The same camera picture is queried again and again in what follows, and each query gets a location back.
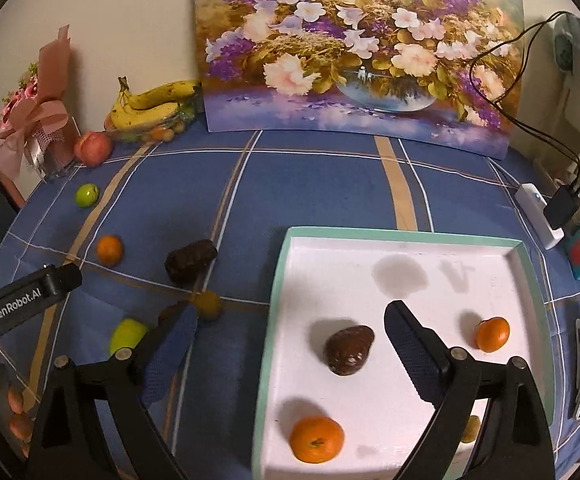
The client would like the dark brown avocado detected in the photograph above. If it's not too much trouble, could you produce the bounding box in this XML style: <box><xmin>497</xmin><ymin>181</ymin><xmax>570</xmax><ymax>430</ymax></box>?
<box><xmin>164</xmin><ymin>240</ymin><xmax>217</xmax><ymax>288</ymax></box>
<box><xmin>324</xmin><ymin>325</ymin><xmax>375</xmax><ymax>376</ymax></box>

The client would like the flower painting canvas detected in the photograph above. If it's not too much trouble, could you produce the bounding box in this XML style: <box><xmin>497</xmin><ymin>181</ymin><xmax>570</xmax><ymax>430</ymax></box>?
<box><xmin>194</xmin><ymin>0</ymin><xmax>524</xmax><ymax>158</ymax></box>

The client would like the person's left hand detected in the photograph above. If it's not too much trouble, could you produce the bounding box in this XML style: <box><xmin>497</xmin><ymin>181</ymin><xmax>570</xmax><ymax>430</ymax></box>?
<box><xmin>7</xmin><ymin>386</ymin><xmax>34</xmax><ymax>458</ymax></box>

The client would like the tan round fruit, lower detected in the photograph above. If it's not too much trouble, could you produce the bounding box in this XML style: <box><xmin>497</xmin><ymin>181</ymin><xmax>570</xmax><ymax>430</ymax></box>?
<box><xmin>460</xmin><ymin>415</ymin><xmax>481</xmax><ymax>444</ymax></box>

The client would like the tan round fruit, upper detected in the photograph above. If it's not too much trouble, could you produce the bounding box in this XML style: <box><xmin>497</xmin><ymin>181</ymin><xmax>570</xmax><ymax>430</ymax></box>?
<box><xmin>190</xmin><ymin>289</ymin><xmax>224</xmax><ymax>321</ymax></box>

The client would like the small green lime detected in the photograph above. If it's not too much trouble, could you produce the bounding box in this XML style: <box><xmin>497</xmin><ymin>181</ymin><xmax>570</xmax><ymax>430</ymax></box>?
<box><xmin>74</xmin><ymin>183</ymin><xmax>100</xmax><ymax>208</ymax></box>

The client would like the small orange tangerine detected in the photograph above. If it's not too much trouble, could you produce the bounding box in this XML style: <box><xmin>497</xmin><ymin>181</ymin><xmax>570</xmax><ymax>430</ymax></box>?
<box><xmin>96</xmin><ymin>235</ymin><xmax>124</xmax><ymax>266</ymax></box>

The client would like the tan round fruit, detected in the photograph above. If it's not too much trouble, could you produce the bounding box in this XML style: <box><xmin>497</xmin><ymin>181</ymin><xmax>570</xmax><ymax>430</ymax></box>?
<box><xmin>460</xmin><ymin>415</ymin><xmax>481</xmax><ymax>444</ymax></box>
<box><xmin>190</xmin><ymin>289</ymin><xmax>224</xmax><ymax>321</ymax></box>

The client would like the white power strip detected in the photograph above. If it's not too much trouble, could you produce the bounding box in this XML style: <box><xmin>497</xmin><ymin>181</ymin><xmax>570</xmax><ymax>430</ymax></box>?
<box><xmin>514</xmin><ymin>183</ymin><xmax>564</xmax><ymax>250</ymax></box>

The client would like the red apple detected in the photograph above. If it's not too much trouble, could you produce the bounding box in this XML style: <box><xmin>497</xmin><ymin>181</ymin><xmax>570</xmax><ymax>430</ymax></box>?
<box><xmin>74</xmin><ymin>131</ymin><xmax>113</xmax><ymax>167</ymax></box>

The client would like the black charger cable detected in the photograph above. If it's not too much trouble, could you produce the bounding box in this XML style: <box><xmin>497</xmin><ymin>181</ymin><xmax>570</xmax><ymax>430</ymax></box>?
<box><xmin>468</xmin><ymin>10</ymin><xmax>580</xmax><ymax>191</ymax></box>

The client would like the white tray with green rim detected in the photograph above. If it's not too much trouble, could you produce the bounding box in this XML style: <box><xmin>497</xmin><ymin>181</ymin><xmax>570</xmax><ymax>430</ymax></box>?
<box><xmin>252</xmin><ymin>226</ymin><xmax>555</xmax><ymax>479</ymax></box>

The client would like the pink wrapped flower bouquet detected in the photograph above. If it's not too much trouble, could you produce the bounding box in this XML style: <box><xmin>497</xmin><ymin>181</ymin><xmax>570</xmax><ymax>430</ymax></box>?
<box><xmin>0</xmin><ymin>26</ymin><xmax>78</xmax><ymax>181</ymax></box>

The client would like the yellow banana bunch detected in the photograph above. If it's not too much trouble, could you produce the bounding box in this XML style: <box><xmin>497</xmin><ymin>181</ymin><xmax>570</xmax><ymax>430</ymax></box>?
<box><xmin>108</xmin><ymin>77</ymin><xmax>201</xmax><ymax>131</ymax></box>

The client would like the black charger adapter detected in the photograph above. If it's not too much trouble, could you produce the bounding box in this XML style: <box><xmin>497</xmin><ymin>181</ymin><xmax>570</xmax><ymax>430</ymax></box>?
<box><xmin>543</xmin><ymin>185</ymin><xmax>580</xmax><ymax>230</ymax></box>

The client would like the large green mango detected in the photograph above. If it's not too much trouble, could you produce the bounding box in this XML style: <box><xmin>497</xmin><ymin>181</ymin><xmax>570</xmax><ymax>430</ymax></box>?
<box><xmin>109</xmin><ymin>318</ymin><xmax>149</xmax><ymax>356</ymax></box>

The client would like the orange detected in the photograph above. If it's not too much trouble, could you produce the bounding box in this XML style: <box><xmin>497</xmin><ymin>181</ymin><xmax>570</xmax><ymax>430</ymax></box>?
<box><xmin>474</xmin><ymin>316</ymin><xmax>510</xmax><ymax>353</ymax></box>
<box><xmin>289</xmin><ymin>416</ymin><xmax>345</xmax><ymax>464</ymax></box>

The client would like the blue plaid tablecloth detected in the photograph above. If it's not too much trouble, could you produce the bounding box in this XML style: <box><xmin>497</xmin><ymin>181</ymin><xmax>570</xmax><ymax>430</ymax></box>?
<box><xmin>0</xmin><ymin>122</ymin><xmax>580</xmax><ymax>479</ymax></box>

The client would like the clear bowl of small fruits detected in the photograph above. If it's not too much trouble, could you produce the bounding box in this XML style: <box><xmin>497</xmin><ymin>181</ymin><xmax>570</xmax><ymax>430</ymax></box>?
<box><xmin>104</xmin><ymin>102</ymin><xmax>199</xmax><ymax>143</ymax></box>

